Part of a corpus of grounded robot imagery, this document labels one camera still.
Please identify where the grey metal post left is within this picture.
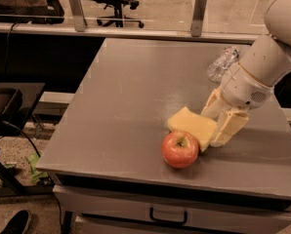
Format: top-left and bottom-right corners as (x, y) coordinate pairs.
(68, 0), (87, 32)

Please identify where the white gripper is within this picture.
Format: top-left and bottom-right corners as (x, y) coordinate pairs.
(201, 62), (273, 147)

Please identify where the black drawer handle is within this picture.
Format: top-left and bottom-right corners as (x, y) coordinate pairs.
(148, 207), (187, 225)

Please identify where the grey metal post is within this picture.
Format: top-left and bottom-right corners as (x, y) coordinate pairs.
(190, 0), (207, 37)
(68, 0), (87, 32)

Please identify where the red apple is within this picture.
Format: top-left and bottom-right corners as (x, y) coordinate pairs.
(161, 131), (199, 169)

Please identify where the dark desk with clutter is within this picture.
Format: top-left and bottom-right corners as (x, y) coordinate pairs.
(0, 0), (64, 24)

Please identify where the black cable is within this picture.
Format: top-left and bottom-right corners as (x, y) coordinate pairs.
(0, 119), (42, 158)

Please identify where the grey drawer cabinet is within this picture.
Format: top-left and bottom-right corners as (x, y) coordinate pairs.
(54, 184), (291, 234)

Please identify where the black shoe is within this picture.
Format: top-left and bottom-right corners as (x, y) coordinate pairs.
(0, 210), (31, 234)

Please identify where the green crumpled wrapper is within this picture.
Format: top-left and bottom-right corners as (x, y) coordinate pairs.
(26, 153), (49, 184)

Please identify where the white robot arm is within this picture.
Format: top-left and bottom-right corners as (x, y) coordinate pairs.
(201, 0), (291, 147)

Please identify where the grey metal post middle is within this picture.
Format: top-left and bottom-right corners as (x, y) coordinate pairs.
(190, 0), (207, 37)

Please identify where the grey metal rail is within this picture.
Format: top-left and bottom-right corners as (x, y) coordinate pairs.
(13, 23), (258, 45)

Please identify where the clear plastic water bottle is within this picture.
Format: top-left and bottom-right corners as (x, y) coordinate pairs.
(207, 46), (239, 83)

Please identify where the yellow sponge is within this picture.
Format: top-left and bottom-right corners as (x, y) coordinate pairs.
(167, 106), (217, 152)

